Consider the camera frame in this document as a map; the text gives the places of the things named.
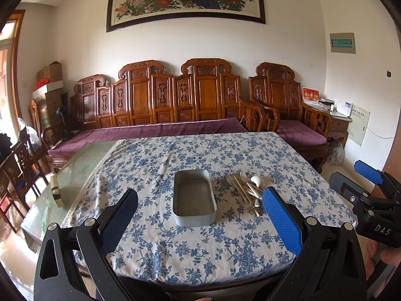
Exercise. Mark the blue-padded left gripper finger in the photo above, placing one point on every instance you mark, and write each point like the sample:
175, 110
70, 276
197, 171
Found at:
328, 262
368, 172

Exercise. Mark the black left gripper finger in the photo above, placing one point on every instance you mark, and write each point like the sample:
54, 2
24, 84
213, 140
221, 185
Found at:
348, 189
57, 276

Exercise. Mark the light bamboo chopstick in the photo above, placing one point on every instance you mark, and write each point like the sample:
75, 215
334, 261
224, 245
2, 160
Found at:
256, 206

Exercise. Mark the dark wooden chopstick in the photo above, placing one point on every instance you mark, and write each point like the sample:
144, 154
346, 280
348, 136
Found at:
245, 195

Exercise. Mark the person's right hand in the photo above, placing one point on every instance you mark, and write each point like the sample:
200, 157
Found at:
390, 256

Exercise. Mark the wooden side table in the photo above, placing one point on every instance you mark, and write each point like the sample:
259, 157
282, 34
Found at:
339, 129

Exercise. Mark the purple armchair cushion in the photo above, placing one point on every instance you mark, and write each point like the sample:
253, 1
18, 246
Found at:
296, 134

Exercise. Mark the white ceramic spoon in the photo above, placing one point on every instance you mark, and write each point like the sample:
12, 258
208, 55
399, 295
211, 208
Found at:
258, 181

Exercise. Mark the red greeting card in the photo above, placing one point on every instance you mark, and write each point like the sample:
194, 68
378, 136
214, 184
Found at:
310, 96

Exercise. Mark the white plastic fork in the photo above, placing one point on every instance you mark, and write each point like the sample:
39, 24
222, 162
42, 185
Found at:
244, 181

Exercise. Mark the carved wooden armchair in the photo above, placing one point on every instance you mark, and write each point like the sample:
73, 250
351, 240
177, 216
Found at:
275, 89

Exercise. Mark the rectangular metal tray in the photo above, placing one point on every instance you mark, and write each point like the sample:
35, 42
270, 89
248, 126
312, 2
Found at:
194, 204

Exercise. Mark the blue floral tablecloth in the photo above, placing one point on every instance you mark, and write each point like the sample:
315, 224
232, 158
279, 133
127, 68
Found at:
238, 246

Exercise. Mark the purple sofa cushion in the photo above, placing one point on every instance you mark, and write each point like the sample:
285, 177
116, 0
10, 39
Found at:
69, 148

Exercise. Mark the stacked cardboard boxes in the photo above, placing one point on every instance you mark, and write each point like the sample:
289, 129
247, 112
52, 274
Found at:
46, 97

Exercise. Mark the carved wooden sofa bench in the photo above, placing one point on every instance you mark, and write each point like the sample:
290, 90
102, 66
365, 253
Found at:
145, 94

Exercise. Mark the white wall breaker box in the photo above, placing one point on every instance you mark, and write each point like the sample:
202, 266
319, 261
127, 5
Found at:
358, 126

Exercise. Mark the grey wall electrical panel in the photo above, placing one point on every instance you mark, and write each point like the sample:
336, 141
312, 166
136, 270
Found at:
342, 43

